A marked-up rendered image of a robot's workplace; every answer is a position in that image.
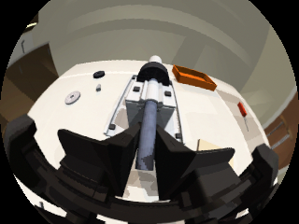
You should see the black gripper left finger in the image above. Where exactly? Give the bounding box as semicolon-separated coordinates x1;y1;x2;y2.
57;122;142;197

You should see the orange rectangular tray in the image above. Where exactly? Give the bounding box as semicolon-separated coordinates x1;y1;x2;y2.
172;64;217;91

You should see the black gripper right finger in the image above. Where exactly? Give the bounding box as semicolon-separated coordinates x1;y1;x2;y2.
154;124;235;202

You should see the red-handled screwdriver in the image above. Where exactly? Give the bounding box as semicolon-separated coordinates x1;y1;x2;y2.
238;104;247;117

